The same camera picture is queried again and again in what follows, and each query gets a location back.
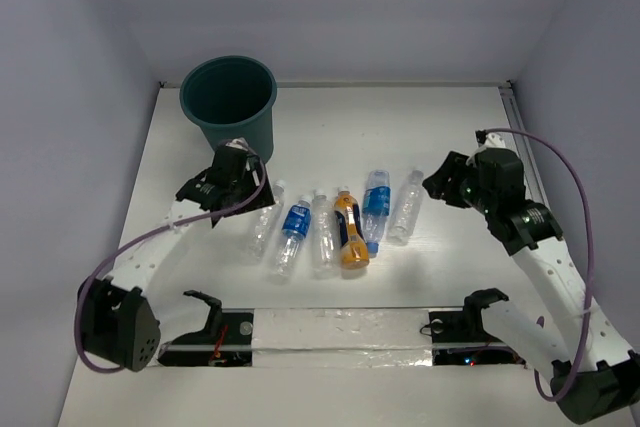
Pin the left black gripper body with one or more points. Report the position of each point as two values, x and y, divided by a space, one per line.
201 190

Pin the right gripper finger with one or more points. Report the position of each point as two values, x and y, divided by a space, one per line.
453 196
447 179

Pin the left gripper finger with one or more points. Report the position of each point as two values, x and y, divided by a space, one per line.
265 198
250 144

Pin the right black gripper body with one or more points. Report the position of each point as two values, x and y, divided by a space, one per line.
482 199

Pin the clear bottle dark blue label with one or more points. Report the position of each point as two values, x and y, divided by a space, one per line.
292 235

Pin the clear bottle light blue label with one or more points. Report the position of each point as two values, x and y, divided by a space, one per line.
375 209

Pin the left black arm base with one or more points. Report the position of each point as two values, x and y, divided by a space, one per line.
225 340

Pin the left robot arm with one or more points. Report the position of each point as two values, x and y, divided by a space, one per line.
115 328

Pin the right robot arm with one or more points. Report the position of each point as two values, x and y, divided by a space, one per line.
590 368

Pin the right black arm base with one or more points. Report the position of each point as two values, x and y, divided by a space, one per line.
459 339

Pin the dark teal plastic bin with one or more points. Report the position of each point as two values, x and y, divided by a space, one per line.
230 97

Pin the orange juice bottle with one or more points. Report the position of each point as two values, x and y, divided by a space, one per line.
353 249

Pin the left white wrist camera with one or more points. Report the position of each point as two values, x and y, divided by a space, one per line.
238 143

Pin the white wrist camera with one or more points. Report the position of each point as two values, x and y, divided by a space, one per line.
238 143
485 141

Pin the right aluminium rail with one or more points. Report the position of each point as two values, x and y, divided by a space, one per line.
521 144

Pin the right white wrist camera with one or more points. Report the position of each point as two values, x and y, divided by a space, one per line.
485 141

